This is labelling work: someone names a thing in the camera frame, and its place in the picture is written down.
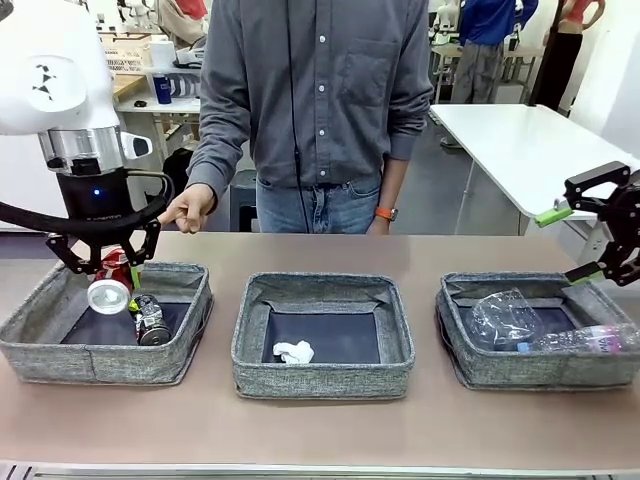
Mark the crushed clear plastic cup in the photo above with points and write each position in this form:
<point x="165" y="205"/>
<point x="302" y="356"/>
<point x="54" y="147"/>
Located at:
<point x="505" y="315"/>

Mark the grey plastic stool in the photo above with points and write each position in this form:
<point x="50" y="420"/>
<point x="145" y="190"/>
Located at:
<point x="244" y="200"/>

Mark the person's right hand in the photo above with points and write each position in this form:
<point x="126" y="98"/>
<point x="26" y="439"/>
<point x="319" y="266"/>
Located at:
<point x="192" y="207"/>

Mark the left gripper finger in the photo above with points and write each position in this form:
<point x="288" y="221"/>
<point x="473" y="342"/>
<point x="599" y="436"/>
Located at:
<point x="72" y="262"/>
<point x="147" y="240"/>

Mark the small white humanoid robot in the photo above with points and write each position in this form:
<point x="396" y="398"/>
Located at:
<point x="445" y="20"/>

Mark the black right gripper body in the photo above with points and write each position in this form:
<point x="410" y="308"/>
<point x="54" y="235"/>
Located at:
<point x="627" y="215"/>

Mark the white table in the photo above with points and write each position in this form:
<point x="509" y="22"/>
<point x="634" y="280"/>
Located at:
<point x="500" y="130"/>

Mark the person's left hand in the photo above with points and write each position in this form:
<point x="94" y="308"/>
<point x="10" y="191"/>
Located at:
<point x="379" y="228"/>

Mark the white paper roll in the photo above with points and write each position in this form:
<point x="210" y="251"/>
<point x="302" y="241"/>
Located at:
<point x="163" y="54"/>

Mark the crushed red can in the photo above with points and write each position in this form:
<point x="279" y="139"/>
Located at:
<point x="112" y="270"/>

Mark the wooden frame tray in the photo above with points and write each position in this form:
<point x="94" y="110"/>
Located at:
<point x="125" y="37"/>

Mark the person in blue jacket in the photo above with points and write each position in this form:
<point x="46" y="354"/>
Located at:
<point x="490" y="30"/>

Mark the clear bottle pink label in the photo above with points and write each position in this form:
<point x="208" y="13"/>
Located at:
<point x="590" y="337"/>

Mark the grey fabric basket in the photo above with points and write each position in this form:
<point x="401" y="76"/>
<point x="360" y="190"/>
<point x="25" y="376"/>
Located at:
<point x="320" y="380"/>
<point x="125" y="367"/>
<point x="500" y="372"/>

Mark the person's right forearm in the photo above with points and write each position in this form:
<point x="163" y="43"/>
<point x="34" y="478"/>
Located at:
<point x="215" y="155"/>

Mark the person's left forearm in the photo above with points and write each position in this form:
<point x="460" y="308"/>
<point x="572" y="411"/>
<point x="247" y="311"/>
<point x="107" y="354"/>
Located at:
<point x="387" y="185"/>

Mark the person in grey shirt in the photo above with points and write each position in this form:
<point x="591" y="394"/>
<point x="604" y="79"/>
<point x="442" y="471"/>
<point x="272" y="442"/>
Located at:
<point x="325" y="100"/>

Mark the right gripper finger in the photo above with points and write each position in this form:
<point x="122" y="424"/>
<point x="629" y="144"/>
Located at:
<point x="595" y="177"/>
<point x="620" y="267"/>

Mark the white plastic crate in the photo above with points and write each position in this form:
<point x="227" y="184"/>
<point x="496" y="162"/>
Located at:
<point x="127" y="57"/>

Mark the dark blue bottle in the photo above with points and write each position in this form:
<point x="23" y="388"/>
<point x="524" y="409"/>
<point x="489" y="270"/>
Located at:
<point x="162" y="90"/>

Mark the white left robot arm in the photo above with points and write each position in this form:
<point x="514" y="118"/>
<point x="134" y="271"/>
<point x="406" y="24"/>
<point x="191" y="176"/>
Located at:
<point x="50" y="50"/>

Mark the orange wrist watch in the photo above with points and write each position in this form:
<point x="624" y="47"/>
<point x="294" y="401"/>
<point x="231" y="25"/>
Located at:
<point x="386" y="213"/>

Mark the white desk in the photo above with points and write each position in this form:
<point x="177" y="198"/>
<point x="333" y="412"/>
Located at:
<point x="170" y="107"/>

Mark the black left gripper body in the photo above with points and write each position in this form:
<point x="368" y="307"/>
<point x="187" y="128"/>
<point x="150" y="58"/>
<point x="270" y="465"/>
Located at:
<point x="92" y="200"/>

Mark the crushed silver black can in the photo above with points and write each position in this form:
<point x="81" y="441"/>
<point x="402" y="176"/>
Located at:
<point x="152" y="325"/>

